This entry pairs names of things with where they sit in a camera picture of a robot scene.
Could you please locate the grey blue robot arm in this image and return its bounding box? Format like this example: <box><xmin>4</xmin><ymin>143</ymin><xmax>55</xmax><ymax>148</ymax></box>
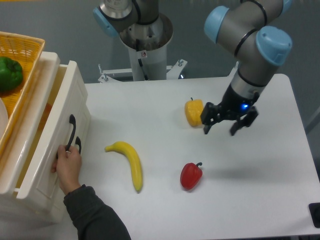
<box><xmin>93</xmin><ymin>0</ymin><xmax>293</xmax><ymax>135</ymax></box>

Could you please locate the black drawer handle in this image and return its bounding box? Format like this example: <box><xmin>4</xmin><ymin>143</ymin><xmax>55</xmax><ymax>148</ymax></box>
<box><xmin>65</xmin><ymin>114</ymin><xmax>76</xmax><ymax>151</ymax></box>
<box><xmin>75</xmin><ymin>136</ymin><xmax>82</xmax><ymax>154</ymax></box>

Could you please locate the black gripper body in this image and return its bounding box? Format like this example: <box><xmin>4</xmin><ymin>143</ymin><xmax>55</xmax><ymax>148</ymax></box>
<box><xmin>218</xmin><ymin>85</ymin><xmax>260</xmax><ymax>123</ymax></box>

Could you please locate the person's bare hand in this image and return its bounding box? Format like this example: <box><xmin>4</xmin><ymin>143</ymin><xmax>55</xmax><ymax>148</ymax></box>
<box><xmin>51</xmin><ymin>145</ymin><xmax>82</xmax><ymax>196</ymax></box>

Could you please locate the yellow banana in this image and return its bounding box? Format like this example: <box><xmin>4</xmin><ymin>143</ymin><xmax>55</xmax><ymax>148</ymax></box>
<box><xmin>104</xmin><ymin>141</ymin><xmax>144</xmax><ymax>193</ymax></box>

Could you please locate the yellow woven basket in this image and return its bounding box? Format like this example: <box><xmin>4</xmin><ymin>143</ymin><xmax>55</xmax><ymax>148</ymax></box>
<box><xmin>0</xmin><ymin>31</ymin><xmax>46</xmax><ymax>153</ymax></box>

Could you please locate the white top drawer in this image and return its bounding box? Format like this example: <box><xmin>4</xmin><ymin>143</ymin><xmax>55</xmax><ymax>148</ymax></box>
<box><xmin>17</xmin><ymin>60</ymin><xmax>90</xmax><ymax>201</ymax></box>

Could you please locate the triangular pastry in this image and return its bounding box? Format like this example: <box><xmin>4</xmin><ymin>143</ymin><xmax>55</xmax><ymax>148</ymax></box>
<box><xmin>37</xmin><ymin>103</ymin><xmax>52</xmax><ymax>131</ymax></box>

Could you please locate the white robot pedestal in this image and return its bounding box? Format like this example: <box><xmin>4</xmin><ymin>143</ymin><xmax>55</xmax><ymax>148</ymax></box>
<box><xmin>119</xmin><ymin>13</ymin><xmax>173</xmax><ymax>81</ymax></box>

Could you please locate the white metal base frame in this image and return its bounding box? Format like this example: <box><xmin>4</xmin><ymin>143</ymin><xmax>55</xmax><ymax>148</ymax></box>
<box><xmin>98</xmin><ymin>59</ymin><xmax>240</xmax><ymax>83</ymax></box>

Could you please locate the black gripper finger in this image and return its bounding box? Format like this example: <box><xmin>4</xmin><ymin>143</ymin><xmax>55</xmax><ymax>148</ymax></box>
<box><xmin>200</xmin><ymin>102</ymin><xmax>223</xmax><ymax>135</ymax></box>
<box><xmin>229</xmin><ymin>106</ymin><xmax>259</xmax><ymax>136</ymax></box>

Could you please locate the pink plate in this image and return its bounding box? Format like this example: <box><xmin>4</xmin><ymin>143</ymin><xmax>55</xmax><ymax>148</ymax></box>
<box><xmin>0</xmin><ymin>99</ymin><xmax>9</xmax><ymax>138</ymax></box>

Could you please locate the yellow bell pepper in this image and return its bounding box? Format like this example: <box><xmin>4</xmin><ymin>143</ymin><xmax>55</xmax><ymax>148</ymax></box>
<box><xmin>184</xmin><ymin>98</ymin><xmax>204</xmax><ymax>127</ymax></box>

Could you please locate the green bell pepper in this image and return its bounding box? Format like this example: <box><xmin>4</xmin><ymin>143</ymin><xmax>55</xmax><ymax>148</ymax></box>
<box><xmin>0</xmin><ymin>56</ymin><xmax>23</xmax><ymax>93</ymax></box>

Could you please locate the red bell pepper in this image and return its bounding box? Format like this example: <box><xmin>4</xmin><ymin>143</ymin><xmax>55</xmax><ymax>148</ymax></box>
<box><xmin>180</xmin><ymin>162</ymin><xmax>203</xmax><ymax>190</ymax></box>

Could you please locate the black object at table edge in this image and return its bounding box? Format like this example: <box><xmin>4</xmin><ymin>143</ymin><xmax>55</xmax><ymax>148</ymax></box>
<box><xmin>308</xmin><ymin>202</ymin><xmax>320</xmax><ymax>229</ymax></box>

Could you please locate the dark grey sleeved forearm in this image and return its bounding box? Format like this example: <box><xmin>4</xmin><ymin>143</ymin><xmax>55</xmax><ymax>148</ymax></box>
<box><xmin>63</xmin><ymin>185</ymin><xmax>131</xmax><ymax>240</ymax></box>

